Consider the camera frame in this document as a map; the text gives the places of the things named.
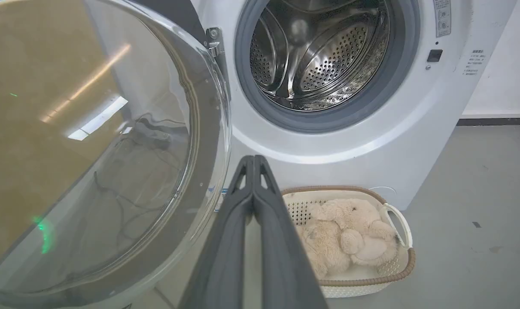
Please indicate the metal door hinge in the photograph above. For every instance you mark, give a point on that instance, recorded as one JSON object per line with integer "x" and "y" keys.
{"x": 214, "y": 40}

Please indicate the black door latch socket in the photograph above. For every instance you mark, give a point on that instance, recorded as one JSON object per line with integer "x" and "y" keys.
{"x": 434, "y": 55}

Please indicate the white front-load washing machine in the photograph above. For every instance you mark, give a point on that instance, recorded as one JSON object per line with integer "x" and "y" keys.
{"x": 371, "y": 141}

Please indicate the cream plush teddy bear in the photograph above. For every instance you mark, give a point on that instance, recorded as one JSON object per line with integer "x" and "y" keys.
{"x": 350, "y": 236}

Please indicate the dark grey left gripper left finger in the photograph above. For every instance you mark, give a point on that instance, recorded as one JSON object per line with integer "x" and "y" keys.
{"x": 225, "y": 253}

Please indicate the washer glass door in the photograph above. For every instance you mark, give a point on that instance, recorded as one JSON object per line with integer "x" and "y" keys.
{"x": 92, "y": 150}

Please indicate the white plastic laundry basket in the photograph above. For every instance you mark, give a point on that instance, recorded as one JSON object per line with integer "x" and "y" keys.
{"x": 397, "y": 274}

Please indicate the stainless steel washer drum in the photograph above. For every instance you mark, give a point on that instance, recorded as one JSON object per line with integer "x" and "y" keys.
{"x": 320, "y": 51}

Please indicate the grey warning label sticker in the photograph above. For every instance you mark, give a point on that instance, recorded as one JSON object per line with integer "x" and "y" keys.
{"x": 442, "y": 17}

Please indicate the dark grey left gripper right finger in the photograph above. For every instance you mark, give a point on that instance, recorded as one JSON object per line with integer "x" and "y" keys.
{"x": 281, "y": 257}

